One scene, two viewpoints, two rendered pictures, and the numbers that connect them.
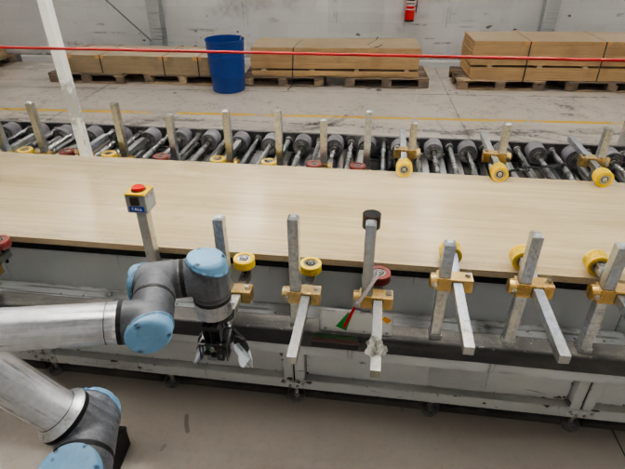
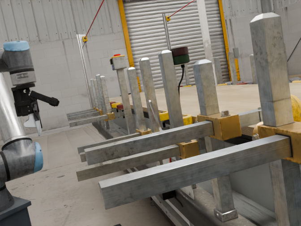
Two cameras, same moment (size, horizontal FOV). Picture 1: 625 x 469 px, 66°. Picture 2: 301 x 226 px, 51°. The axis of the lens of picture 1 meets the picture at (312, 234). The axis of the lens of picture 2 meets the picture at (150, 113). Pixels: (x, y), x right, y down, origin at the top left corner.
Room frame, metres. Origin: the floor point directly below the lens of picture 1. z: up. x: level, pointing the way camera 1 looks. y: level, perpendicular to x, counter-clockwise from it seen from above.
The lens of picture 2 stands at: (0.84, -1.07, 1.09)
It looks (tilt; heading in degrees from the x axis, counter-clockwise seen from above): 7 degrees down; 66
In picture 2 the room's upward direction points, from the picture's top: 10 degrees counter-clockwise
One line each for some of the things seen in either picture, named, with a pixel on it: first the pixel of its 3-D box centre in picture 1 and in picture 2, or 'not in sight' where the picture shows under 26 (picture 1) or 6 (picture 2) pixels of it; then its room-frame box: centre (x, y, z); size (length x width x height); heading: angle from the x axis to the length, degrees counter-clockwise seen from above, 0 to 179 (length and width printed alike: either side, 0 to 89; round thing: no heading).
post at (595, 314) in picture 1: (599, 305); not in sight; (1.20, -0.93, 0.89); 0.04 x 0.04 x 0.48; 82
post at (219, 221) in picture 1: (225, 274); (139, 117); (1.38, 0.31, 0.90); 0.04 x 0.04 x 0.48; 82
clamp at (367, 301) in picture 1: (373, 298); (183, 146); (1.31, -0.21, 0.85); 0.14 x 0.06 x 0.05; 82
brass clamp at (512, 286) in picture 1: (529, 287); (289, 139); (1.24, -0.70, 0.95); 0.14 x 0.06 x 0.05; 82
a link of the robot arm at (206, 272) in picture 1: (207, 276); (18, 57); (0.91, 0.25, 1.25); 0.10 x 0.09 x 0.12; 101
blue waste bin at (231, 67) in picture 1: (227, 63); not in sight; (7.06, 1.17, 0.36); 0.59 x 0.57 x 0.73; 174
